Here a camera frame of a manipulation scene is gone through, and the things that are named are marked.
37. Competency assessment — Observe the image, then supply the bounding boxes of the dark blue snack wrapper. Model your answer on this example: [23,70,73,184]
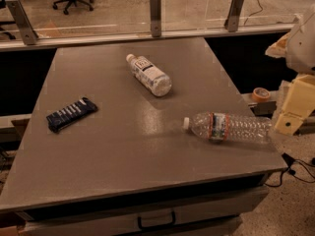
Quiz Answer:
[46,97,98,134]

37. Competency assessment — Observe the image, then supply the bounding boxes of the left metal glass bracket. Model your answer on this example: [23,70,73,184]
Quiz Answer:
[6,0,38,45]

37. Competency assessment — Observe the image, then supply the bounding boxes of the grey drawer with handle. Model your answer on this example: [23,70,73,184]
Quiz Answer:
[18,186,268,236]

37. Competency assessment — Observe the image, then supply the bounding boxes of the right metal glass bracket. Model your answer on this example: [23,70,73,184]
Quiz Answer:
[224,0,244,32]

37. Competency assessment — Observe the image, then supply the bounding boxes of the clear crumpled water bottle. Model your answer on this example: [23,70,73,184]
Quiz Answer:
[183,112,272,144]

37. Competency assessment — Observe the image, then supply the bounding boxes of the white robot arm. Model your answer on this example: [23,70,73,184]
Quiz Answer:
[265,4,315,135]

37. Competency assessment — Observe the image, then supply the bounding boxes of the middle metal glass bracket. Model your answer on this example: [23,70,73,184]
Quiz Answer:
[150,0,161,37]

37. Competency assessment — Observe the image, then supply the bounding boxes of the black floor cable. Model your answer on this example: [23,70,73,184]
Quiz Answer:
[264,152,315,189]

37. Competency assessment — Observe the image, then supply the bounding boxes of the metal barrier rail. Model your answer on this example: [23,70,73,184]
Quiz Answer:
[0,24,294,52]

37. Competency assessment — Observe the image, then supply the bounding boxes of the metal glass bracket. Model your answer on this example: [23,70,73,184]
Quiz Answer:
[6,0,38,45]
[150,0,161,37]
[224,0,244,32]

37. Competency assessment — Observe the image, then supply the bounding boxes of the orange tape roll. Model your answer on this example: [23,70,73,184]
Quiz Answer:
[252,88,271,102]

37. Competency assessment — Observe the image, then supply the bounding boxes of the white labelled plastic bottle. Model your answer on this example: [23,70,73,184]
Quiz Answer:
[126,54,172,97]

